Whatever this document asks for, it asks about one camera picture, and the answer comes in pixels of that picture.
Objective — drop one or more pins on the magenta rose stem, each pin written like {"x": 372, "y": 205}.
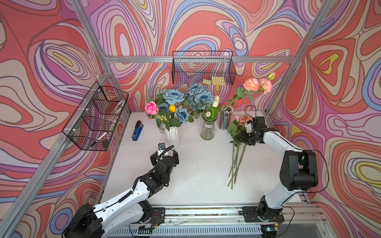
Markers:
{"x": 151, "y": 108}

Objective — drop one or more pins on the yellow sponge in basket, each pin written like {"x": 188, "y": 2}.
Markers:
{"x": 214, "y": 80}

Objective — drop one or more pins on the blue black stapler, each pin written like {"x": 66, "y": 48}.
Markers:
{"x": 137, "y": 130}

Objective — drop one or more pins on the yellow tulip in vase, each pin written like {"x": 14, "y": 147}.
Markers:
{"x": 172, "y": 108}

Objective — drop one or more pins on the pink tulip green stem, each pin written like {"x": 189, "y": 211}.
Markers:
{"x": 240, "y": 123}

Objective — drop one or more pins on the blue rose bunch white vase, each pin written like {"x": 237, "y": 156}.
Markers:
{"x": 165, "y": 118}

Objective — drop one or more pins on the white tulips in glass vase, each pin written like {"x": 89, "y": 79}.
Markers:
{"x": 212, "y": 110}

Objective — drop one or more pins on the white marker in basket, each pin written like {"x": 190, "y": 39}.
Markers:
{"x": 98, "y": 139}

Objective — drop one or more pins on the black wire basket wall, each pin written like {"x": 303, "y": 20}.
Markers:
{"x": 98, "y": 112}
{"x": 191, "y": 67}

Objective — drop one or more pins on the metal base rail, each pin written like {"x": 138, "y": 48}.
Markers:
{"x": 217, "y": 221}

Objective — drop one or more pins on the clear pen holder jar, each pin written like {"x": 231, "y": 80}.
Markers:
{"x": 225, "y": 117}

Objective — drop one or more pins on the pink rose stem glass vase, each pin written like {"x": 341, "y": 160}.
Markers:
{"x": 233, "y": 131}

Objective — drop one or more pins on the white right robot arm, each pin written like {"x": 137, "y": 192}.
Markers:
{"x": 298, "y": 171}

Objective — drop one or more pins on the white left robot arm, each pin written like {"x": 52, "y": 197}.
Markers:
{"x": 130, "y": 206}

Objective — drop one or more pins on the black wire basket left wall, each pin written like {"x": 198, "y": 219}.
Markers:
{"x": 98, "y": 112}

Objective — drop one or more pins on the pink peony flower branch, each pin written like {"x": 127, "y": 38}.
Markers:
{"x": 238, "y": 125}

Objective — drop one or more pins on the pink peony branch right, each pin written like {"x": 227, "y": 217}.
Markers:
{"x": 251, "y": 87}

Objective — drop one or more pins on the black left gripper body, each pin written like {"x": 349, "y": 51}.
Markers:
{"x": 175, "y": 161}

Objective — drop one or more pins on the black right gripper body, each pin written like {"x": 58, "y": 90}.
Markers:
{"x": 249, "y": 138}

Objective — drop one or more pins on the blue rose bunch glass vase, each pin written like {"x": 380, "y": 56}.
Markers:
{"x": 197, "y": 98}

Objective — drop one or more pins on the clear ribbed glass vase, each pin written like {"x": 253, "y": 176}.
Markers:
{"x": 208, "y": 129}

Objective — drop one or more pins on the light pink rose stem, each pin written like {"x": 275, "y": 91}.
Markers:
{"x": 243, "y": 147}

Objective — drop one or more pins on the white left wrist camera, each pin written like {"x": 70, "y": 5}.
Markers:
{"x": 161, "y": 146}

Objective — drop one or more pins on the black wire basket back wall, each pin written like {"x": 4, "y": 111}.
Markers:
{"x": 191, "y": 67}

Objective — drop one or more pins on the pink peony bunch glass vase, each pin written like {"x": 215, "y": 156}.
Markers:
{"x": 235, "y": 160}

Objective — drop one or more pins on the white ribbed ceramic vase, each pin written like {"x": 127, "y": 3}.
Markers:
{"x": 173, "y": 138}

